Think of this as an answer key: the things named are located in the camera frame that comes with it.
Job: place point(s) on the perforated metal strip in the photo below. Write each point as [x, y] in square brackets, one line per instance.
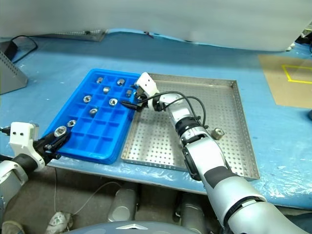
[80, 35]

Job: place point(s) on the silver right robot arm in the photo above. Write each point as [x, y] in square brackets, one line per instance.
[219, 175]

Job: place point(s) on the blue plastic table cover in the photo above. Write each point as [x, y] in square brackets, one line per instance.
[61, 61]

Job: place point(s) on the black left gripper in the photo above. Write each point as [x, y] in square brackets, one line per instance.
[46, 150]

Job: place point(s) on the white sneaker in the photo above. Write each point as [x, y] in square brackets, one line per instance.
[59, 221]

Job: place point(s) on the grey shoe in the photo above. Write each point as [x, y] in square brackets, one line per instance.
[11, 228]

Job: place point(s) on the silver robot leg cylinder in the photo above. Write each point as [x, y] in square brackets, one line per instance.
[192, 212]
[123, 204]

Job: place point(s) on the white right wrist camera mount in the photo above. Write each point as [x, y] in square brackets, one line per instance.
[147, 84]

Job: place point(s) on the brown cardboard sheet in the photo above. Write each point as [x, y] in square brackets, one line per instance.
[287, 87]

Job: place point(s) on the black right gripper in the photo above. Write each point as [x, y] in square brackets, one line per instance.
[141, 96]

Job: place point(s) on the perforated steel tray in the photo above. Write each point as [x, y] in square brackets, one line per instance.
[151, 136]

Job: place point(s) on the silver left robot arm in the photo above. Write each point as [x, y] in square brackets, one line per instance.
[14, 170]

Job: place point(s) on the metal roller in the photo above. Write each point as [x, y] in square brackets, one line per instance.
[87, 99]
[120, 82]
[60, 131]
[113, 101]
[128, 92]
[71, 123]
[106, 89]
[99, 80]
[93, 111]

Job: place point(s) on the metal nut on metal tray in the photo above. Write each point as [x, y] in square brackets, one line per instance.
[217, 133]

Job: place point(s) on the grey robot torso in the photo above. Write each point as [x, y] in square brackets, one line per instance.
[136, 229]

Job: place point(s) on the blue compartment tray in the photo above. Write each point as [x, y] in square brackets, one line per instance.
[102, 129]

